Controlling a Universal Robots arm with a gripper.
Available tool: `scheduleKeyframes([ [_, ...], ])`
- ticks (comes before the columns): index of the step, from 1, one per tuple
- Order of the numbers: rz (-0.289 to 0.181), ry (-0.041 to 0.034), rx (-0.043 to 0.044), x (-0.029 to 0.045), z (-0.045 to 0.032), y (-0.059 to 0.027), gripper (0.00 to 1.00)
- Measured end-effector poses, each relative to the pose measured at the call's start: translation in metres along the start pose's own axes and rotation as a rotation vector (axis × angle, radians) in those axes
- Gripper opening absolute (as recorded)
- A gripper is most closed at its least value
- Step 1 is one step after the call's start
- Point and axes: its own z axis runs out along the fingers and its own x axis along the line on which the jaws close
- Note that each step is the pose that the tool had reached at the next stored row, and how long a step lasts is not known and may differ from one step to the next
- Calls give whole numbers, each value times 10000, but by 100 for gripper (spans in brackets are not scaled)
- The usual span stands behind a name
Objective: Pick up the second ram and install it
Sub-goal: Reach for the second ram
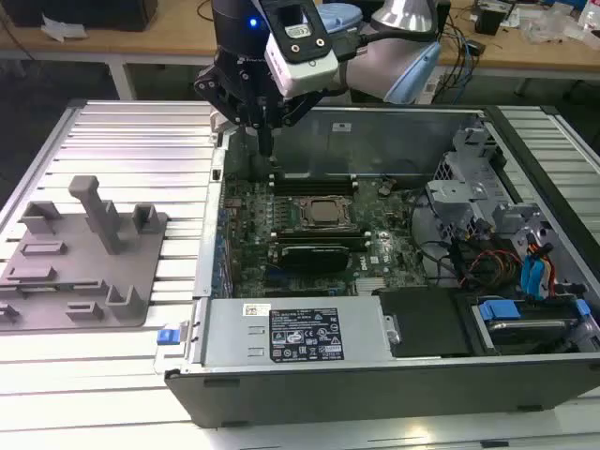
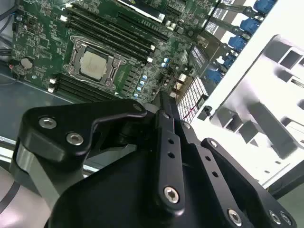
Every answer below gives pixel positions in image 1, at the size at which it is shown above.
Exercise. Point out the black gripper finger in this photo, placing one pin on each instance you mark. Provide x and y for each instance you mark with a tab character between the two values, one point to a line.
211	86
297	110

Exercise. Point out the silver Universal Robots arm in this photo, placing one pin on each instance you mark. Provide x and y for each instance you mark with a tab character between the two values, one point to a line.
370	70

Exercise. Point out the black RAM slot bank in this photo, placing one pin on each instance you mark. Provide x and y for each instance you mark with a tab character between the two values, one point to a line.
319	232
314	184

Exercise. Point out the grey case corner latch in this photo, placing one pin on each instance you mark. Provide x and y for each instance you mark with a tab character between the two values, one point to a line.
218	124

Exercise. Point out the wooden desk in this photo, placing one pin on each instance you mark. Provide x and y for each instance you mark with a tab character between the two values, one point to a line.
154	42

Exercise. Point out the CPU socket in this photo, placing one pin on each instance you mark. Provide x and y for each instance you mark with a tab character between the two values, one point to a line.
304	211

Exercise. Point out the silver CPU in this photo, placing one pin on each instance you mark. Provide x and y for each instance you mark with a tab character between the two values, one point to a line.
323	211

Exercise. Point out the coin cell battery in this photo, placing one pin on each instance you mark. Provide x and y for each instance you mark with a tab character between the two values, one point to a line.
384	190

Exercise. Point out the large black box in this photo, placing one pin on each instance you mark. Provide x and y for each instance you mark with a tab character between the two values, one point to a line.
94	14

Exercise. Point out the black graphics card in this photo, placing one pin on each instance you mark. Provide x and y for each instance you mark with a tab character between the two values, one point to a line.
314	260

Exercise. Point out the green motherboard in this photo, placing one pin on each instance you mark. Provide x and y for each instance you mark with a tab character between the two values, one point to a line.
398	234

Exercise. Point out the crumpled white paper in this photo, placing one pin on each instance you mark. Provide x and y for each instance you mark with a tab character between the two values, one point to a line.
61	29

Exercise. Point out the silver metal drive cage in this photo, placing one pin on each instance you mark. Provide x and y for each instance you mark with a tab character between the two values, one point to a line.
457	190

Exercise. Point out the small black power adapter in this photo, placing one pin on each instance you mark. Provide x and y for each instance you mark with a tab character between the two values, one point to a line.
475	48

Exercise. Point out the small silver heat sink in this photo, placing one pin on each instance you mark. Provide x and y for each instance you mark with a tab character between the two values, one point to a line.
372	285

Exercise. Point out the small white barcode sticker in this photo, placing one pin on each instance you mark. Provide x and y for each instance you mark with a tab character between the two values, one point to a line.
257	310

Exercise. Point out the small black box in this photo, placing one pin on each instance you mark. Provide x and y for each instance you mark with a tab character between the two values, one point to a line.
490	19

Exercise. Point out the grey parts rack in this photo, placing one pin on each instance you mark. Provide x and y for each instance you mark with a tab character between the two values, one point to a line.
84	262

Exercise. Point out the black power supply label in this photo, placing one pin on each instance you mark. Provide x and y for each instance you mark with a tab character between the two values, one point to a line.
304	335

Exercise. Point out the silver power supply box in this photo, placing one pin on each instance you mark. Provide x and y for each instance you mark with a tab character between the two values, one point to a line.
229	337

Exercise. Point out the black plastic cover plate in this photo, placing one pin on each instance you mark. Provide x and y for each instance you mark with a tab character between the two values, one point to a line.
422	323

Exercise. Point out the blue case latch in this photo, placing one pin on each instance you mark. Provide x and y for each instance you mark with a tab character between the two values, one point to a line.
169	337

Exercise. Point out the clear plastic bags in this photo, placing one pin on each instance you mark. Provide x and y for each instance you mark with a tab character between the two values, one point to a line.
553	25

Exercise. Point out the hard disk in blue carrier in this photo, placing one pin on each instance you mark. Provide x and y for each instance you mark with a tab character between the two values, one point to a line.
499	310

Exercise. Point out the open black PC case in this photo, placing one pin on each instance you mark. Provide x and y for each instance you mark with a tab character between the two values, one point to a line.
375	394

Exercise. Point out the white sticker on case wall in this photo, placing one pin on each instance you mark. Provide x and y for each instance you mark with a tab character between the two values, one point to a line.
341	127

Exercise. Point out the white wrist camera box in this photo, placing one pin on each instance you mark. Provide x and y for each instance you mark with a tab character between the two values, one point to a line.
300	51

